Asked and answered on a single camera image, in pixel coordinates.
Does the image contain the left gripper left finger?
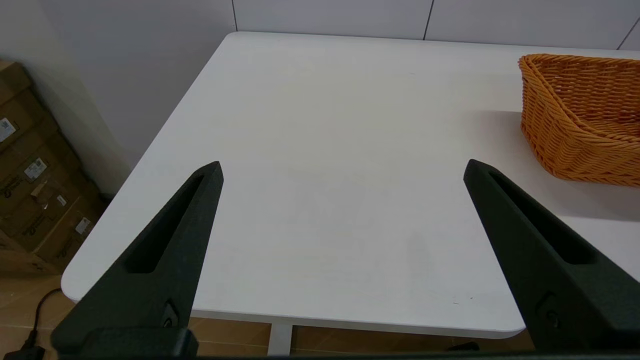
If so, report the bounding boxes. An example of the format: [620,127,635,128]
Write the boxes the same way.
[51,161,224,358]

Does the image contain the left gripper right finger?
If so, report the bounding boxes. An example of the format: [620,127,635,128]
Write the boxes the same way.
[463,159,640,352]

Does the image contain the orange woven wicker basket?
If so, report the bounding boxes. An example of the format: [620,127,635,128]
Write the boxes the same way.
[518,53,640,188]

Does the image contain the white table leg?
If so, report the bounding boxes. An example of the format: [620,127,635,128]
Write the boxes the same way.
[267,322,294,357]

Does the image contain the black floor cable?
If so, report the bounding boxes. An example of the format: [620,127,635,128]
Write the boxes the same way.
[4,287,62,360]

